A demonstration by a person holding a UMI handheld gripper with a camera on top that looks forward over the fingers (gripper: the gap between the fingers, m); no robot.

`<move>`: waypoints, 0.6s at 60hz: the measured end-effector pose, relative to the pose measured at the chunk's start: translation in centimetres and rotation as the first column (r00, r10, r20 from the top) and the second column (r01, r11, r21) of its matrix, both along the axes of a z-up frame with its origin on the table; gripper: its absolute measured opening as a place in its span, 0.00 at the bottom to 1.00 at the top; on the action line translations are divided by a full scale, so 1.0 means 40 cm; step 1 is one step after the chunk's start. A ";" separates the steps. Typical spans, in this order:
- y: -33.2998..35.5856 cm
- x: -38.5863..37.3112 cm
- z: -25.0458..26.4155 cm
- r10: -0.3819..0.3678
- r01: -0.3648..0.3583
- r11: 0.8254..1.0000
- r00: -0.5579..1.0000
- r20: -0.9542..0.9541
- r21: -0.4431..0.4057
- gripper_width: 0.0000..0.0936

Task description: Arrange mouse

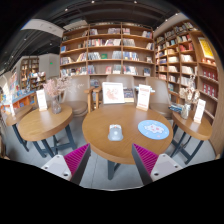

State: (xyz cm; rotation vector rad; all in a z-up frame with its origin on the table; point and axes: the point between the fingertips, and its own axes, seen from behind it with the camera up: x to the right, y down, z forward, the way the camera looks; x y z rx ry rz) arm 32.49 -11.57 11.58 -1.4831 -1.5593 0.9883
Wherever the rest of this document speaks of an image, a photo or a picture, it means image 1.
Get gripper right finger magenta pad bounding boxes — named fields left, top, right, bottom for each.
left=131, top=143, right=184, bottom=186

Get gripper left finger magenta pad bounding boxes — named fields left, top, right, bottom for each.
left=40, top=143, right=92, bottom=186

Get round blue mouse pad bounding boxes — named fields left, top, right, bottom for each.
left=138, top=120, right=169, bottom=140

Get grey computer mouse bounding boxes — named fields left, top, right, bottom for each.
left=108, top=124, right=123, bottom=141

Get round wooden centre table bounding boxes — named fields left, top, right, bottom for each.
left=82, top=104, right=173, bottom=180

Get round wooden table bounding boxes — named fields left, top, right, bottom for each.
left=18, top=104, right=76, bottom=158
left=171, top=111, right=212, bottom=164
left=82, top=104, right=173, bottom=180

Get round wooden left table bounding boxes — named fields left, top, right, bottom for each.
left=18, top=104, right=76, bottom=158

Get round wooden right table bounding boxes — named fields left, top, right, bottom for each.
left=171, top=111, right=212, bottom=164

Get beige armchair right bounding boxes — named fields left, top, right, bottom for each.
left=146, top=77, right=172, bottom=119

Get beige armchair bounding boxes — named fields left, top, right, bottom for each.
left=94, top=74, right=136, bottom=108
left=61, top=74, right=96, bottom=118
left=146, top=77, right=172, bottom=119

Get beige armchair left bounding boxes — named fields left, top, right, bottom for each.
left=61, top=74, right=96, bottom=118

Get beige armchair centre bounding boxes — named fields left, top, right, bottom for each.
left=94, top=74, right=136, bottom=108

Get white sign card right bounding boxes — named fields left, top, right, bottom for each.
left=194, top=99, right=206, bottom=123

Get white sign card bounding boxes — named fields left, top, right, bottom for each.
left=137, top=84, right=151, bottom=111
left=194, top=99, right=206, bottom=123
left=36, top=89, right=47, bottom=111

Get white sign card centre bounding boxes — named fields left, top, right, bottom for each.
left=137, top=84, right=151, bottom=111

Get white sign card left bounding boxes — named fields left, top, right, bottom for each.
left=36, top=89, right=47, bottom=111

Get white book with red drawing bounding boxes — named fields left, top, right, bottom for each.
left=102, top=82, right=124, bottom=104

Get far left wooden table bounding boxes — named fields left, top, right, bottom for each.
left=6, top=105, right=32, bottom=151

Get glass vase pink flowers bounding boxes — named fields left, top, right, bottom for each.
left=43, top=77, right=70, bottom=114

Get glass vase dried flowers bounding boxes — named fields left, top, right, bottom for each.
left=179, top=75, right=200, bottom=119

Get distant wooden bookshelf left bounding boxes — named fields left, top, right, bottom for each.
left=20, top=56, right=39, bottom=90

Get large wooden bookshelf back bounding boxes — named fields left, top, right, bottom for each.
left=58, top=21, right=156, bottom=78

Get wooden bookshelf right wall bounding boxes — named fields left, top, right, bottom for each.
left=154, top=19, right=219, bottom=123

